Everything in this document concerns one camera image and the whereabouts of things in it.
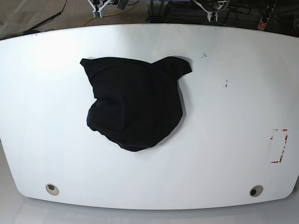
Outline white power strip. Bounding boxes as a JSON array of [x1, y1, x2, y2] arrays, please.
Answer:
[[257, 4, 276, 31]]

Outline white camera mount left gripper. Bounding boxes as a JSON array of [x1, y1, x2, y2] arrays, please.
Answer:
[[192, 0, 230, 22]]

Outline black T-shirt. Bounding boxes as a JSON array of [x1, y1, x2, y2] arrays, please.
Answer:
[[80, 56, 192, 152]]

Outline black box under table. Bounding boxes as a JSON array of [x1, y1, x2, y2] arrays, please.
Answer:
[[146, 0, 208, 25]]

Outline black cable image left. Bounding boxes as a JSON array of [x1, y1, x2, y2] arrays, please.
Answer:
[[0, 0, 67, 39]]

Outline right table grommet hole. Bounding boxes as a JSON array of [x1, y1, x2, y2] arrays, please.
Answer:
[[249, 185, 263, 197]]

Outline white camera mount gripper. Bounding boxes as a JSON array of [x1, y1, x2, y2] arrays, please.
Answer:
[[192, 0, 230, 22], [87, 0, 113, 18]]

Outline table grommet hole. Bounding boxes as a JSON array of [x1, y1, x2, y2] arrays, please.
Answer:
[[46, 184, 59, 196], [249, 185, 263, 197]]

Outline red tape rectangle marking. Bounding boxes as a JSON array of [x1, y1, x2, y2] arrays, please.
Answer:
[[269, 129, 288, 164]]

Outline left table grommet hole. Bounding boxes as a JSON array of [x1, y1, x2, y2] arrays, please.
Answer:
[[46, 184, 59, 196]]

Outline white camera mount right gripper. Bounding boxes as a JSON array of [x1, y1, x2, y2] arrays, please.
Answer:
[[87, 0, 113, 18]]

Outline yellow cable on floor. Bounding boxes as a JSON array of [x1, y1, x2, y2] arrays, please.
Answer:
[[79, 11, 122, 28]]

